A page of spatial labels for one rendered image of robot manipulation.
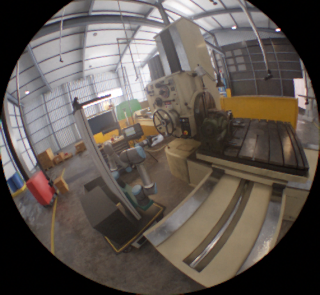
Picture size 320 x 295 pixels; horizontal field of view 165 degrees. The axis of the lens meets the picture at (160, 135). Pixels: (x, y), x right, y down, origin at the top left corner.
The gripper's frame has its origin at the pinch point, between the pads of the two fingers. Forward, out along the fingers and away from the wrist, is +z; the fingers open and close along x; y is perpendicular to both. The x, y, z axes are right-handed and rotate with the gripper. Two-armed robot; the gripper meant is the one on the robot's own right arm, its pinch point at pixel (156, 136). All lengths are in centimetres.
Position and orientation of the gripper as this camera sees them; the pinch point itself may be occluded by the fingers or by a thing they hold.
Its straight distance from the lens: 144.7
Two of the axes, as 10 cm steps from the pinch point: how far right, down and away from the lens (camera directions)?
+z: 7.5, -4.0, 5.4
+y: -6.6, -5.1, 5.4
